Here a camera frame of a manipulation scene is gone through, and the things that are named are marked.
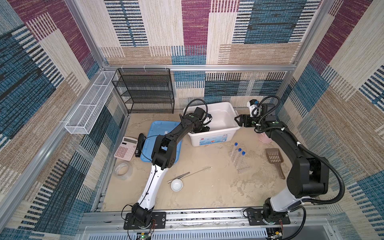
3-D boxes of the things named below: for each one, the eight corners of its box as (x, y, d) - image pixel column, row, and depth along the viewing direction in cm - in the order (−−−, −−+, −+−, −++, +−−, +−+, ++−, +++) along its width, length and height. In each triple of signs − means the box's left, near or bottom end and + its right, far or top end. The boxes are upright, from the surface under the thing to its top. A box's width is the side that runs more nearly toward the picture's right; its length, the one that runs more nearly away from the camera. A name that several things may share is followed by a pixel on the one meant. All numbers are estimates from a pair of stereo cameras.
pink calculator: (115, 157, 98) (111, 153, 95) (126, 140, 107) (123, 136, 103) (131, 161, 96) (128, 158, 93) (141, 143, 105) (139, 139, 101)
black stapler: (136, 157, 97) (133, 153, 93) (142, 137, 107) (139, 133, 103) (140, 157, 97) (138, 153, 93) (146, 137, 107) (144, 133, 103)
